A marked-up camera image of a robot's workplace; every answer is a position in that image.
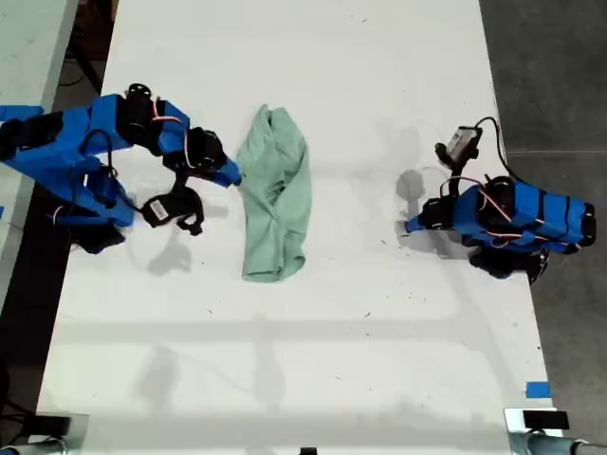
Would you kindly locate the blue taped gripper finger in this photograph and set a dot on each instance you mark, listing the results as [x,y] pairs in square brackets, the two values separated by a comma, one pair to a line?
[230,171]
[416,224]

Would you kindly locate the silver black camera box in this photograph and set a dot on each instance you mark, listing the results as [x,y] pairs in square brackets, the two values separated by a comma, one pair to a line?
[462,142]

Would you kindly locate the grey metal pipe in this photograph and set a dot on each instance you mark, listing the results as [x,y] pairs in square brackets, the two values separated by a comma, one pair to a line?
[545,446]

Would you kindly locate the small blue tape square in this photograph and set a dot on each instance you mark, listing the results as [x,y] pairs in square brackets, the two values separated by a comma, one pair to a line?
[538,389]

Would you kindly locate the small black box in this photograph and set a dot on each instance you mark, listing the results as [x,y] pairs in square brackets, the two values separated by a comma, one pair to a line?
[545,420]
[52,425]

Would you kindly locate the small black clamp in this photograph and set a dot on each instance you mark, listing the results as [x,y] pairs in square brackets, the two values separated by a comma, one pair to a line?
[308,451]

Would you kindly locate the black labelled camera box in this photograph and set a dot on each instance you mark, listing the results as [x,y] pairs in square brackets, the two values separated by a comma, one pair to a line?
[166,208]

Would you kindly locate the white metal table bracket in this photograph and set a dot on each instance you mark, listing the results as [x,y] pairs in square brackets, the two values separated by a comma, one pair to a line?
[513,421]
[78,429]

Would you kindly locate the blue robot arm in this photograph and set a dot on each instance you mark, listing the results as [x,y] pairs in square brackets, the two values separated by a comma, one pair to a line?
[536,213]
[71,147]

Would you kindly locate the pale green t-shirt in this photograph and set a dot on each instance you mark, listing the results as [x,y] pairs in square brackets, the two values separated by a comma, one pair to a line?
[277,189]

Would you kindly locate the long blue tape strip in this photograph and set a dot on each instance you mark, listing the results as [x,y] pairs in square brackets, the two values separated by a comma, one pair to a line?
[19,112]

